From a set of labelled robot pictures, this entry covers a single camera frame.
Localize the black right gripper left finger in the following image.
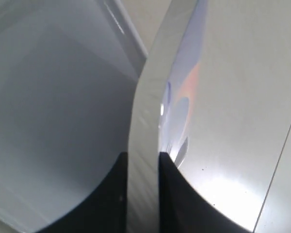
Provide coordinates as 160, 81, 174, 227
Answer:
40, 152, 128, 233

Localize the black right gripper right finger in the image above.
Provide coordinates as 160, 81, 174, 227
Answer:
158, 152, 248, 233

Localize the blue moon cover book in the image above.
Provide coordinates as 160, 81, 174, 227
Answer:
127, 0, 291, 233

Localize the white plastic tray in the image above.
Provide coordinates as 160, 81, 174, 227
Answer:
0, 0, 146, 233

